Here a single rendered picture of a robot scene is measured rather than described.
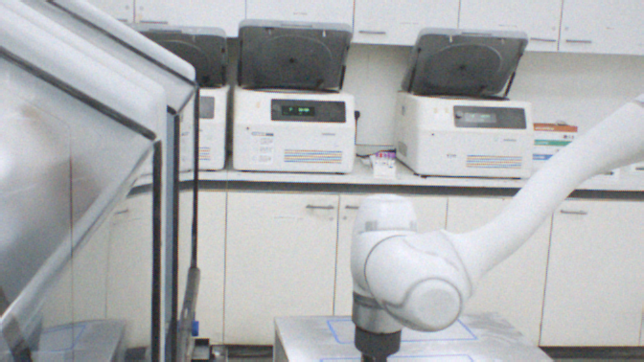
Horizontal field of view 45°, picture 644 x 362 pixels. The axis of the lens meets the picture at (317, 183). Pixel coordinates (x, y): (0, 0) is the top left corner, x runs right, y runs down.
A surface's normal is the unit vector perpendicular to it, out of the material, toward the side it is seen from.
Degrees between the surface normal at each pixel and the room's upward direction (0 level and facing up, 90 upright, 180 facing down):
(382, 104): 90
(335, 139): 90
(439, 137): 90
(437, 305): 94
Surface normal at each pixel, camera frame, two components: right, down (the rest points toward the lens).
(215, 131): 0.07, 0.19
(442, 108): 0.11, -0.35
